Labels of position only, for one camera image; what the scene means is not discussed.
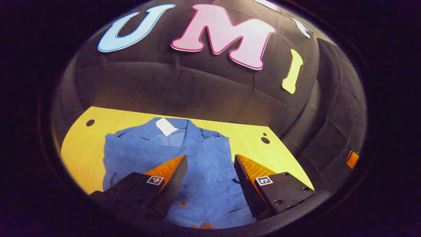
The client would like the blue shirt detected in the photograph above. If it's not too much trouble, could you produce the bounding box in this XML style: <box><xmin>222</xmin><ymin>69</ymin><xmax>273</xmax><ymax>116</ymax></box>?
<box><xmin>103</xmin><ymin>117</ymin><xmax>257</xmax><ymax>229</ymax></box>

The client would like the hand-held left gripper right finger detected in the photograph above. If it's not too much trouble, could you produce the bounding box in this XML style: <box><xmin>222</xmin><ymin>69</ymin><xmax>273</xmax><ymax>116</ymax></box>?
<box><xmin>234</xmin><ymin>154</ymin><xmax>315</xmax><ymax>220</ymax></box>

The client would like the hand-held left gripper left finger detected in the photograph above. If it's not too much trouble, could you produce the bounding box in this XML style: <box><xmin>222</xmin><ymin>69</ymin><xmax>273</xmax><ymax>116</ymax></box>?
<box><xmin>89</xmin><ymin>155</ymin><xmax>188</xmax><ymax>219</ymax></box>

